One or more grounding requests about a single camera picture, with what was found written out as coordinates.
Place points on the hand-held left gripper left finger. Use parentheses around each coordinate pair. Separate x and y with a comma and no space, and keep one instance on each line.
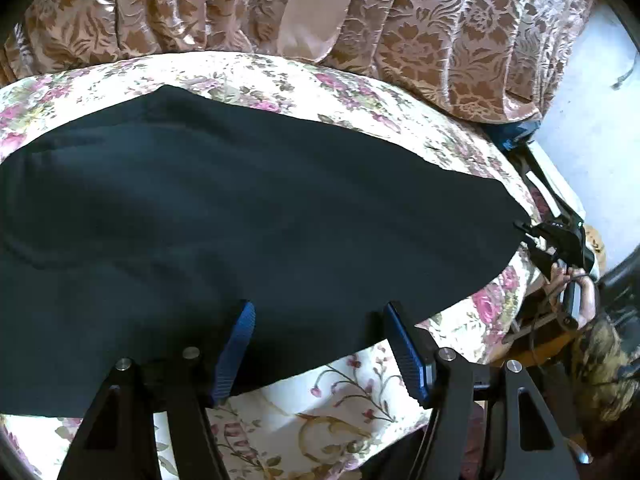
(235,350)

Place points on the floral bedsheet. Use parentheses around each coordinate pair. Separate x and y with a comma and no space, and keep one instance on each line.
(350,95)

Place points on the brown floral curtain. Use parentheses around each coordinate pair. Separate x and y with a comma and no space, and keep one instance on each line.
(450,35)

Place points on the wooden bed frame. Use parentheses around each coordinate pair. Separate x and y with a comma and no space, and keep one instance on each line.
(545,342)

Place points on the black metal frame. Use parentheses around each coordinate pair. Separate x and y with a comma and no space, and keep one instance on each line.
(545,190)

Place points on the person's right hand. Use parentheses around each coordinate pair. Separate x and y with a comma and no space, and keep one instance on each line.
(588,300)

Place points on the plain beige curtain strip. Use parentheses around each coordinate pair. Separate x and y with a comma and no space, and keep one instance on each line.
(310,10)

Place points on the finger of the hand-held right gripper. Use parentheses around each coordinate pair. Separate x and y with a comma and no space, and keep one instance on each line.
(539,256)
(535,231)

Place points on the black pants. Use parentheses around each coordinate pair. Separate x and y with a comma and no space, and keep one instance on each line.
(200,210)

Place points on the person's patterned clothing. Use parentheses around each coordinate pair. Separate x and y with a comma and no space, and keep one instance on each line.
(615,350)

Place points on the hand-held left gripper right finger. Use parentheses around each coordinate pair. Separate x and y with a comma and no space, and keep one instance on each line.
(407,350)

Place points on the dark blue object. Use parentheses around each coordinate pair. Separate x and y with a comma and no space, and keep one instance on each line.
(517,132)

